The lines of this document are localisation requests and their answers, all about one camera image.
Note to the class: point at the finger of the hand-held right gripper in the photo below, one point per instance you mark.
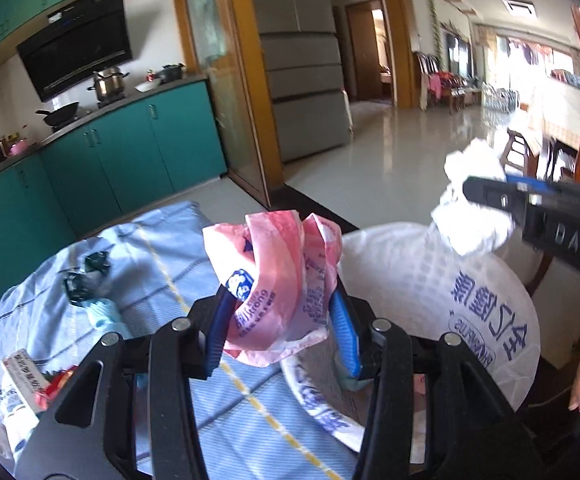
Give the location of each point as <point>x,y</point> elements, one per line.
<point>490,192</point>

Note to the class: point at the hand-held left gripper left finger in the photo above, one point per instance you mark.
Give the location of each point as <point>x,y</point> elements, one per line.
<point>216,335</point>

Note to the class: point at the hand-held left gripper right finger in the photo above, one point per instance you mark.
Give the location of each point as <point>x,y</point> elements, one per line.
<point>345,332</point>

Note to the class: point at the white plastic bag blue print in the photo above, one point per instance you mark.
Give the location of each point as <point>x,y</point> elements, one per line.
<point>410,280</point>

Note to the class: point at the pink printed plastic bag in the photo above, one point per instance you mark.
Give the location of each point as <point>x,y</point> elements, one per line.
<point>280,260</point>

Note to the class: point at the dark green foil wrapper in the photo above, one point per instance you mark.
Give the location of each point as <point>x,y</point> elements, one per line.
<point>96,261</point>
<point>77,285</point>

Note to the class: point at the wooden dining chair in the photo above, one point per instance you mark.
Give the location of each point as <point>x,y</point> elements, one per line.
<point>520,152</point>

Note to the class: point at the blue checked tablecloth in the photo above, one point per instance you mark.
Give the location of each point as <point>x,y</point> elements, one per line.
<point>160,260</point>

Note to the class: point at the light blue wrapper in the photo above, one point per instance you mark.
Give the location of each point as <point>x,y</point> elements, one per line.
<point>107,315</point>

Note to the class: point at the red cloth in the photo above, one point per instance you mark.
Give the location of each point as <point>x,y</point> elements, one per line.
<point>445,82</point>

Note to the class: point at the red snack wrapper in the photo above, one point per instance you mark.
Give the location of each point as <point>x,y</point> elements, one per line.
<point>52,385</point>

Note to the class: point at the wooden interior door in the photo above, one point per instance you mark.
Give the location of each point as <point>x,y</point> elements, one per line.
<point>365,55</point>

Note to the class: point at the ceiling air vent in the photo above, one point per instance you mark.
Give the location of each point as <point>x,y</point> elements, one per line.
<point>519,6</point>

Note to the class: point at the white printed packet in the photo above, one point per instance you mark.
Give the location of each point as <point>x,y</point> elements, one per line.
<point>22,375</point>

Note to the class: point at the teal base cabinets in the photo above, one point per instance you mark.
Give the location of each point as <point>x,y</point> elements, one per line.
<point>120,160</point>

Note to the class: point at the grey refrigerator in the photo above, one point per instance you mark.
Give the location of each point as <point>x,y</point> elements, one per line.
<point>300,60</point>

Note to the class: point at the clear plastic bag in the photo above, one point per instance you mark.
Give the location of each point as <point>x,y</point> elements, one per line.
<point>0,425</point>

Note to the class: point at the wooden framed glass door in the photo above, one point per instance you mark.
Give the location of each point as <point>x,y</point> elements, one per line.
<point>230,85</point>

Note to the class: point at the white bowl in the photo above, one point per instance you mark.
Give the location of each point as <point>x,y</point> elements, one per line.
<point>147,86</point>

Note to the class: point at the black lidded pot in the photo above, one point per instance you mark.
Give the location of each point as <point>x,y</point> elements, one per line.
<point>171,73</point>

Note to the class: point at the black wok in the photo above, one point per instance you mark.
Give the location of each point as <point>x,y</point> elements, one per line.
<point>60,114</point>

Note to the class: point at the pink container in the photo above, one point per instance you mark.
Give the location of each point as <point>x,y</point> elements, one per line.
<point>18,148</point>

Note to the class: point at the steel cooking pot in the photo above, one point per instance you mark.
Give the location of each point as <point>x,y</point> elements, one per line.
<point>107,85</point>

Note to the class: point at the black range hood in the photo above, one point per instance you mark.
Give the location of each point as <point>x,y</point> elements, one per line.
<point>77,50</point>

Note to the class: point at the green wall garland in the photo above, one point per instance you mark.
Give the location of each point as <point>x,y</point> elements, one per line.
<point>436,25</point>

